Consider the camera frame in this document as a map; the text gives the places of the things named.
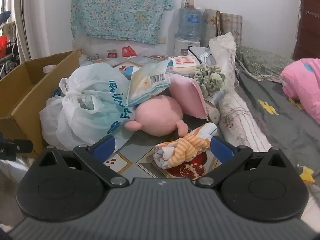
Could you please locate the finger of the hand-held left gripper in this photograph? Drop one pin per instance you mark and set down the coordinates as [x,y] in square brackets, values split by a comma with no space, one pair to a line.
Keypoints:
[17,147]

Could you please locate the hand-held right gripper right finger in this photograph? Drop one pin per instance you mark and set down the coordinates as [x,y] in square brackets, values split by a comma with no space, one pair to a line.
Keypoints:
[221,146]

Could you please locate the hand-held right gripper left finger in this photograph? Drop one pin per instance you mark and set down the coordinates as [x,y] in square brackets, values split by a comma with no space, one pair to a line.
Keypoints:
[103,143]

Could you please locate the orange striped knotted cloth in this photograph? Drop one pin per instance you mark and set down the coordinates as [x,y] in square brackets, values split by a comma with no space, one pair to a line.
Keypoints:
[185,145]

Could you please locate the brown cardboard box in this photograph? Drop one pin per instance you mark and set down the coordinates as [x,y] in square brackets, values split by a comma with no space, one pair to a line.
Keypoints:
[22,92]

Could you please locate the pink plush toy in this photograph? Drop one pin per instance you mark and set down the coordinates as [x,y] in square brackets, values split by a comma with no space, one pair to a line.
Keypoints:
[157,115]

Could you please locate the pink towel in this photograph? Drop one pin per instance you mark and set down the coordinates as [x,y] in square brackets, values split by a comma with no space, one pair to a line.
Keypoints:
[187,92]

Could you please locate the clear snack packet with barcode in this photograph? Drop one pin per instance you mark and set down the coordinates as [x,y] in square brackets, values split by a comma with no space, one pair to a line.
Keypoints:
[145,82]

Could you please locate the pomegranate print mat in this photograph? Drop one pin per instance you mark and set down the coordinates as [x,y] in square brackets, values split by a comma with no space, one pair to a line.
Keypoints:
[125,162]

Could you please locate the rolled cream blanket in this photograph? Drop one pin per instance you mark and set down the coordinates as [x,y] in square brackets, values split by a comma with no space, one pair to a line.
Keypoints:
[232,110]

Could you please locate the grey bedsheet yellow prints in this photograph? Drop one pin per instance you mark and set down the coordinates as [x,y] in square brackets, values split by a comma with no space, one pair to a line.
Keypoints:
[275,120]

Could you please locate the green scrunchie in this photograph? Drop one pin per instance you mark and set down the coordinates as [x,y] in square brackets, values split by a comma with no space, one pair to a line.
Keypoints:
[210,78]

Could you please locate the red carton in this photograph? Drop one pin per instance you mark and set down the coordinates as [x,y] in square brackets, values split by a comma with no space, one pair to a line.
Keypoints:
[112,54]

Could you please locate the green floral cloth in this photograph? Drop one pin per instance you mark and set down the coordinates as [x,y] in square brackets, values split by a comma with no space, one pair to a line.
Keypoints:
[260,62]

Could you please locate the red white wet wipes pack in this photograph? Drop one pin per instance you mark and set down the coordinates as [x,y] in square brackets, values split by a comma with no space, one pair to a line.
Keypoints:
[185,61]

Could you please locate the checked pillow blue edge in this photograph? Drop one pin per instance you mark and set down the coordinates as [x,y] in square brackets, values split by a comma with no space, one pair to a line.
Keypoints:
[202,53]

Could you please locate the red plastic bag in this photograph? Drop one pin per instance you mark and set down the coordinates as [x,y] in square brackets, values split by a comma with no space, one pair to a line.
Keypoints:
[128,52]

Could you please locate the red shopping bag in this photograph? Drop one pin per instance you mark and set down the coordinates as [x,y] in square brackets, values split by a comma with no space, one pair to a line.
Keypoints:
[3,46]

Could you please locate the pink blanket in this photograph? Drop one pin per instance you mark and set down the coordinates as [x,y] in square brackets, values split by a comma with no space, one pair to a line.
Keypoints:
[305,85]

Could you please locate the white water dispenser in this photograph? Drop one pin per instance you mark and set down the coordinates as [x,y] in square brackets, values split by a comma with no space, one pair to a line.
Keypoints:
[182,47]

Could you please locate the rolled floral mat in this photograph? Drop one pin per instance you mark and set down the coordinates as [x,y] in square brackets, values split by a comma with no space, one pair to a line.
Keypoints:
[210,25]

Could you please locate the teal floral cloth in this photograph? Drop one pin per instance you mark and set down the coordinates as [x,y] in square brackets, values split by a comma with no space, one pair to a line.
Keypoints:
[120,10]

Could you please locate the small beige bottle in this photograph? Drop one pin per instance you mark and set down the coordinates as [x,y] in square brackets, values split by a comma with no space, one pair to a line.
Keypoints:
[191,2]

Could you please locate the brown door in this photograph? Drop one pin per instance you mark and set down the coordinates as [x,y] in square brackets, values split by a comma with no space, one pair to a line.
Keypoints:
[310,25]

